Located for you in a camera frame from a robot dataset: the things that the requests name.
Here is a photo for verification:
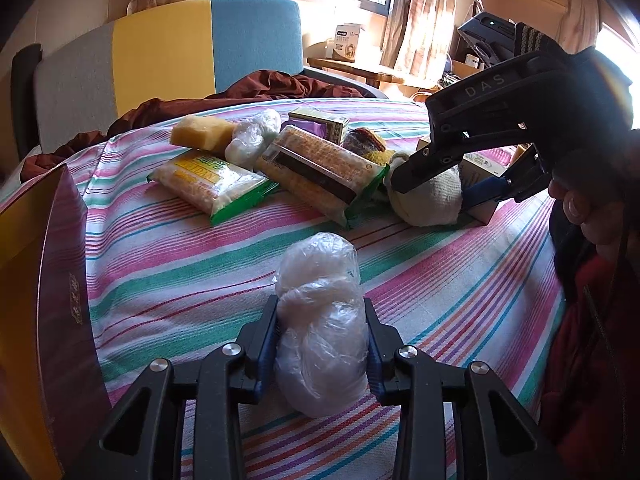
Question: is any large white plastic-wrapped bundle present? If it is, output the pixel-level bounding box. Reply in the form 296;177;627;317
272;232;371;418

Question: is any brown cloth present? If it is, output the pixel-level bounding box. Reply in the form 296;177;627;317
20;70;371;181

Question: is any person's red garment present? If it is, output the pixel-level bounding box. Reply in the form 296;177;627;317
539;254;640;480

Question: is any small white plastic-wrapped bundle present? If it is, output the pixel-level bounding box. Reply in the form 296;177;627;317
224;108;282;167

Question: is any white towel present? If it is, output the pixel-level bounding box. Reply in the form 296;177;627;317
385;152;466;227

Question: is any person's right hand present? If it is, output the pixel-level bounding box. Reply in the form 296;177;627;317
547;160;640;262

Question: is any wooden side table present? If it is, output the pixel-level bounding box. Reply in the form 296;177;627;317
307;57;431;96

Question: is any black rolled mat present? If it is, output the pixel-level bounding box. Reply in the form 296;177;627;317
11;43;43;161

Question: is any yellow sponge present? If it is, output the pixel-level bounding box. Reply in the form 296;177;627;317
170;115;236;153

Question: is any yellow-label snack packet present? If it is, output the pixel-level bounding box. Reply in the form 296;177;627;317
147;149;278;227

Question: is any small purple package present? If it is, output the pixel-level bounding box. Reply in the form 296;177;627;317
281;107;351;146

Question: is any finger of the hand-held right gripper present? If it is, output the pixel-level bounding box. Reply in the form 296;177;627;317
462;142;556;209
390;132;526;195

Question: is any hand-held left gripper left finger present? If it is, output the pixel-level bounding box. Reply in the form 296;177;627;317
65;294;281;480

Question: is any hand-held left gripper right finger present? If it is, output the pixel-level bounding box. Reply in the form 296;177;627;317
362;299;556;480

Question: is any white product box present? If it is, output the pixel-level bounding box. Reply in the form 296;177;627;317
327;24;366;61

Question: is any gold and purple tin box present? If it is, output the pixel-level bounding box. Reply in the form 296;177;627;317
0;164;113;480

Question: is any striped blanket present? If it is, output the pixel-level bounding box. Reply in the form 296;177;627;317
0;97;568;480

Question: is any beige carton box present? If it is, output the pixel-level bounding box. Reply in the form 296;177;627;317
457;144;533;225

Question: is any grey yellow blue sofa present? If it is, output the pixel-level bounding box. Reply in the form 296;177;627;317
32;0;391;153

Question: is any brown-band snack packet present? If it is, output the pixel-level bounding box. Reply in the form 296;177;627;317
255;125;391;230

